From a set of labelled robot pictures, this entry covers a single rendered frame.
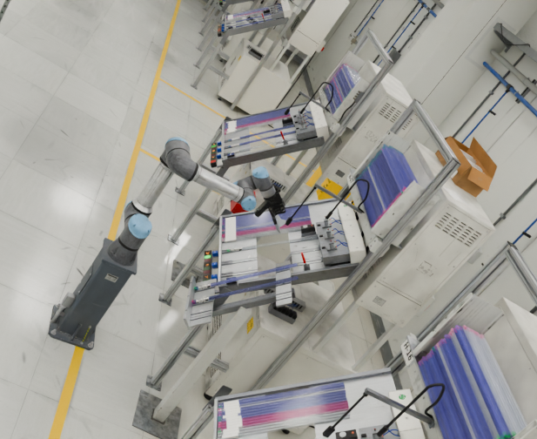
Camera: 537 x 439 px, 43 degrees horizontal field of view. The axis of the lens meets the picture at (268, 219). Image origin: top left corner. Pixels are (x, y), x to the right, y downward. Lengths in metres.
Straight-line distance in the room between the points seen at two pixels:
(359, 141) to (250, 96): 3.43
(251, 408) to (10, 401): 1.16
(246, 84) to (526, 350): 5.85
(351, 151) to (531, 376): 2.61
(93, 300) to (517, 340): 2.06
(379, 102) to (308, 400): 2.42
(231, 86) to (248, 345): 4.71
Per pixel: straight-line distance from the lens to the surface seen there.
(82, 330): 3.71
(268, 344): 3.65
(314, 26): 7.75
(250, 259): 3.57
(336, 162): 4.71
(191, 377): 3.43
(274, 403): 2.74
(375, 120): 4.63
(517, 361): 2.52
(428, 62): 6.44
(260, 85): 7.90
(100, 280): 3.49
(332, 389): 2.74
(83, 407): 3.49
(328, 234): 3.50
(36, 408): 3.38
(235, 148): 4.80
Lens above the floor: 2.46
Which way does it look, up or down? 24 degrees down
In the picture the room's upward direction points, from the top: 37 degrees clockwise
